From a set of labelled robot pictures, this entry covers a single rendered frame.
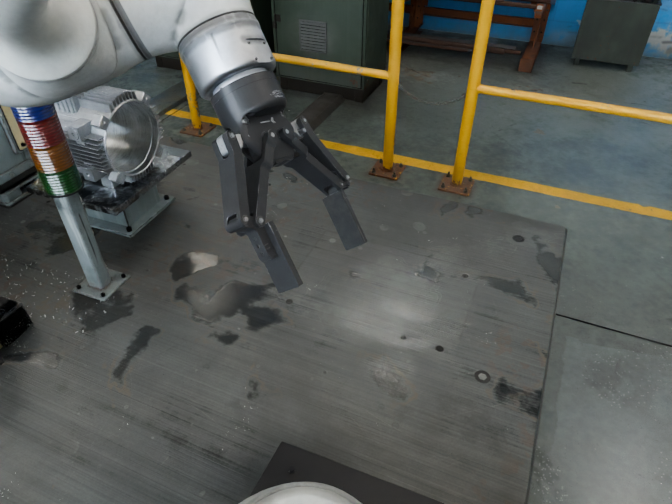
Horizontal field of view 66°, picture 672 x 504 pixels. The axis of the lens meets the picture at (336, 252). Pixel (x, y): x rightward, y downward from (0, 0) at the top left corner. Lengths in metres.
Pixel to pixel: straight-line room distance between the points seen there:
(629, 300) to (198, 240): 1.83
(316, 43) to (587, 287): 2.38
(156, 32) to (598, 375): 1.86
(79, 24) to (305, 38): 3.32
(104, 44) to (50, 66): 0.05
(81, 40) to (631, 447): 1.84
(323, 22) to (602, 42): 2.29
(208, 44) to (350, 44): 3.16
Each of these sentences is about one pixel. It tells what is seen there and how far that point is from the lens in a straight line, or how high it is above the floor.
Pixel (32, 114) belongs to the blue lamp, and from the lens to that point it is 0.93.
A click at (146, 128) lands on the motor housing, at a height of 1.00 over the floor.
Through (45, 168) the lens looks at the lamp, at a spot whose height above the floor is 1.09.
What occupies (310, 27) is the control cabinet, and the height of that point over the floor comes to 0.48.
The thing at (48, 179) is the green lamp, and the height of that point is 1.06.
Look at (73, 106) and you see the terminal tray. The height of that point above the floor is 1.09.
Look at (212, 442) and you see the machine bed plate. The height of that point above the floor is 0.80.
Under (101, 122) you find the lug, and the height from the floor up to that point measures 1.08.
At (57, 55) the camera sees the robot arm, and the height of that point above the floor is 1.36.
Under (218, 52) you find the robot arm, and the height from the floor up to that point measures 1.34.
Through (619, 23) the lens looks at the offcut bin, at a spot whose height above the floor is 0.36.
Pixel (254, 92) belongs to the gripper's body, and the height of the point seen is 1.31.
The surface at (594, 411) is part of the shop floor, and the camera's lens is 2.01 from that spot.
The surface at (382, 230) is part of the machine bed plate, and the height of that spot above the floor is 0.80.
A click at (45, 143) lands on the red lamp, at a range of 0.95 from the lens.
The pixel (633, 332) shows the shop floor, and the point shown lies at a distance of 2.33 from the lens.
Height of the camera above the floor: 1.51
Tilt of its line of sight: 39 degrees down
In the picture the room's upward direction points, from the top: straight up
